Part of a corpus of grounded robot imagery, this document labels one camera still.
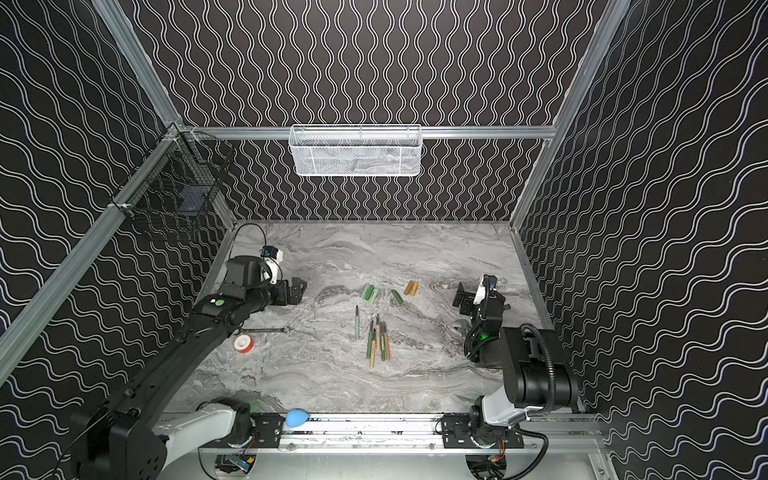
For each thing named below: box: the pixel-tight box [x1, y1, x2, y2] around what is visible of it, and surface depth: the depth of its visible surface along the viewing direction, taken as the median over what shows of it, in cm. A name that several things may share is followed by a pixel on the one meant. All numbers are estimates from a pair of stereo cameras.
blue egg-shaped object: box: [285, 409, 310, 428], surface depth 76 cm
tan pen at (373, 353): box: [370, 340, 377, 369], surface depth 89 cm
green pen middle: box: [380, 321, 386, 361], surface depth 90 cm
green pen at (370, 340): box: [366, 320, 374, 359], surface depth 92 cm
